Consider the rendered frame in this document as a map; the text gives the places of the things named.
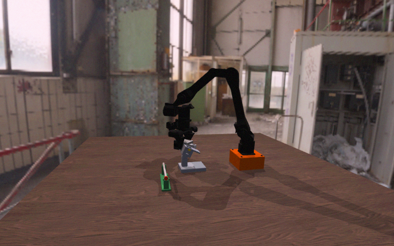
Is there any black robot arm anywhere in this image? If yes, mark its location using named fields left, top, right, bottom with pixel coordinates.
left=163, top=67, right=255, bottom=155

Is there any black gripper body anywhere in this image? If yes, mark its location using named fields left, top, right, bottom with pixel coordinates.
left=168, top=118, right=198, bottom=138

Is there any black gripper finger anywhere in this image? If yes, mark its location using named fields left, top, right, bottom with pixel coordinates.
left=175, top=136, right=185, bottom=149
left=183, top=133, right=195, bottom=140

